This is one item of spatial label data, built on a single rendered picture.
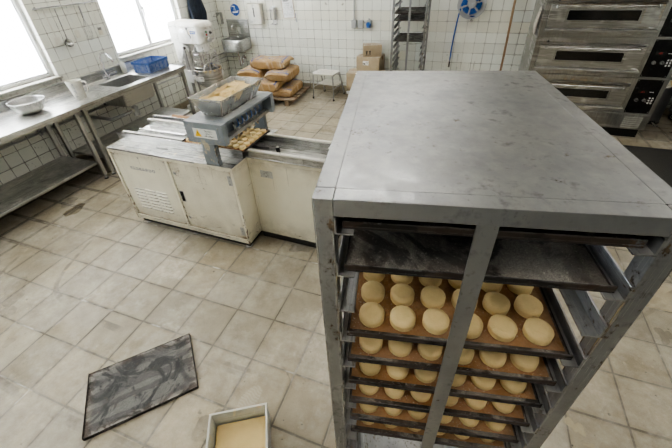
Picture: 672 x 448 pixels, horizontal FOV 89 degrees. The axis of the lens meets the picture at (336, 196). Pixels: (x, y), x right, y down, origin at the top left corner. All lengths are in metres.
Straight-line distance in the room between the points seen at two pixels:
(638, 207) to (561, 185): 0.09
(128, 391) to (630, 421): 2.81
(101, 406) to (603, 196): 2.59
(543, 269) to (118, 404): 2.41
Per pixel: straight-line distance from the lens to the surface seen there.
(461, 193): 0.50
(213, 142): 2.63
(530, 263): 0.65
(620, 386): 2.79
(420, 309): 0.76
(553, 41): 5.29
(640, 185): 0.63
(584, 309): 0.75
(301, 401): 2.31
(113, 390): 2.71
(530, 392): 0.94
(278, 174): 2.70
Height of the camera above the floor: 2.09
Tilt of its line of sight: 35 degrees down
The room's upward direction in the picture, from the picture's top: 3 degrees counter-clockwise
